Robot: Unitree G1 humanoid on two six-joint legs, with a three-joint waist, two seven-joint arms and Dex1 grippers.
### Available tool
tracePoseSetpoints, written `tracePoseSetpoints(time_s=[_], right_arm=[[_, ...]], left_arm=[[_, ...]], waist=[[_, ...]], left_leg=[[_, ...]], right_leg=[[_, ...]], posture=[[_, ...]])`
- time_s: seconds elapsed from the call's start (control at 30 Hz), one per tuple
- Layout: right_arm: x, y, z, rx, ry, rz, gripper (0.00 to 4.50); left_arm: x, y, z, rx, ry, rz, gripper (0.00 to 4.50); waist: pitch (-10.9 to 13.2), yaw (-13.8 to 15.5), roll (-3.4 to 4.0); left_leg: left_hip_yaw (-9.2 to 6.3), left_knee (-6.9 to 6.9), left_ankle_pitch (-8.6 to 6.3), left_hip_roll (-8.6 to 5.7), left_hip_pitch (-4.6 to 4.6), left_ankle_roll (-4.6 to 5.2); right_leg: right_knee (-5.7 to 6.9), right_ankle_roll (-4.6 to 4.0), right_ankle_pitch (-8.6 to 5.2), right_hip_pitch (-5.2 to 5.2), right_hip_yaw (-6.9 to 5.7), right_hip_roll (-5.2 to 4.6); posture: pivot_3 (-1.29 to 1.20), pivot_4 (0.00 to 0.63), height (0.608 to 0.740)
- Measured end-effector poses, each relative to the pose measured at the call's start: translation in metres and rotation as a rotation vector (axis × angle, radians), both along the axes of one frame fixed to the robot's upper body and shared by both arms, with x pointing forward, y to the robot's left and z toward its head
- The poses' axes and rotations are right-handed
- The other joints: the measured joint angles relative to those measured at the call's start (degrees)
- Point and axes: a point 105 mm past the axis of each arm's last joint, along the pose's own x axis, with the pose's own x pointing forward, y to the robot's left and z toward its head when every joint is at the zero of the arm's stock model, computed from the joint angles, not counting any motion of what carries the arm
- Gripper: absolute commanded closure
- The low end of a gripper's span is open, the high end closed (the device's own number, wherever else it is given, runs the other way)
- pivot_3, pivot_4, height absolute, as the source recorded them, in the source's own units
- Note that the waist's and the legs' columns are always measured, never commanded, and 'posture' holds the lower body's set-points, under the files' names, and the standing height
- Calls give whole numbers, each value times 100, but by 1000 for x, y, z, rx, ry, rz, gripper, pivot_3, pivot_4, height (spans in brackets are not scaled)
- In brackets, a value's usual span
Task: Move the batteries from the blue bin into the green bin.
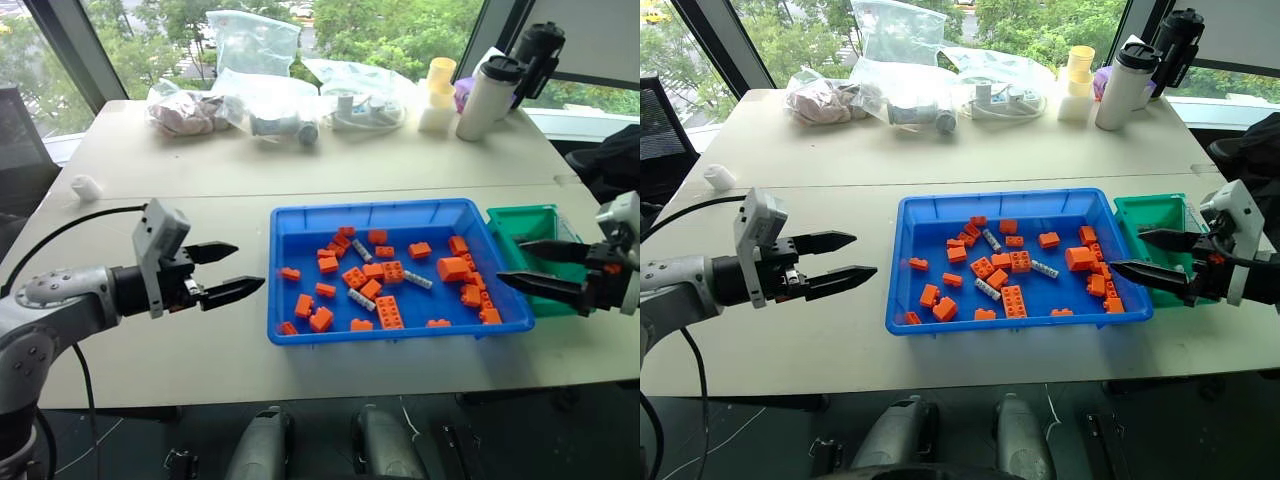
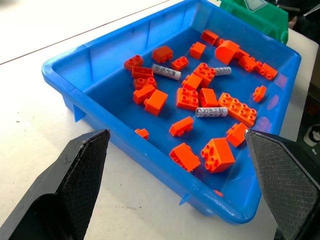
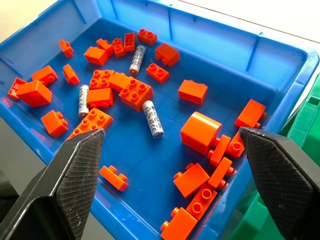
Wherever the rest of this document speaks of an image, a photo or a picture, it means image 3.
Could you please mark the small orange building brick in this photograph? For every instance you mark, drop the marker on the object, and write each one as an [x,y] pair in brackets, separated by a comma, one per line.
[118,47]
[235,147]
[65,48]
[70,74]

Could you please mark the blue plastic bin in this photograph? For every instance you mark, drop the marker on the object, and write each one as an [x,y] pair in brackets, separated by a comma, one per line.
[140,160]

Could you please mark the orange brick hollow underside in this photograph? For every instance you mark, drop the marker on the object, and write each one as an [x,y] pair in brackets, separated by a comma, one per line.
[129,42]
[13,88]

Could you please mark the large orange curved brick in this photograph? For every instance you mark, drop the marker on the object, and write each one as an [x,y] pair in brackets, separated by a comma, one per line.
[200,132]

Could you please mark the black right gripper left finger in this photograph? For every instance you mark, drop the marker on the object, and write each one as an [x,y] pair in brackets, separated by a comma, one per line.
[62,190]

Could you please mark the green plastic bin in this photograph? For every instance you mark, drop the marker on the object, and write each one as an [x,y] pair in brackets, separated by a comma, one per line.
[307,120]

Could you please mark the long orange studded brick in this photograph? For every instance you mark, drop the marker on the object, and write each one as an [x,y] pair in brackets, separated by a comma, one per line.
[91,122]

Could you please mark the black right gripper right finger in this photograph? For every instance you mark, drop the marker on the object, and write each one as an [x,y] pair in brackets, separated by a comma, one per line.
[280,170]

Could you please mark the white printed cylindrical battery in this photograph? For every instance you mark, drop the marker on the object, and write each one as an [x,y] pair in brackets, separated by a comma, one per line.
[137,60]
[83,101]
[153,119]

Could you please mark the thin orange building brick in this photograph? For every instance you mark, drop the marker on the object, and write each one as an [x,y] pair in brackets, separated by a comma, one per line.
[220,150]

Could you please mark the orange four-stud building brick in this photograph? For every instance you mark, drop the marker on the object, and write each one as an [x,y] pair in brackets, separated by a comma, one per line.
[101,78]
[136,94]

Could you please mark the orange two-stud building brick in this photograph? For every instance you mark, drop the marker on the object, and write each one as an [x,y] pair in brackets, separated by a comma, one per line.
[157,73]
[202,201]
[147,36]

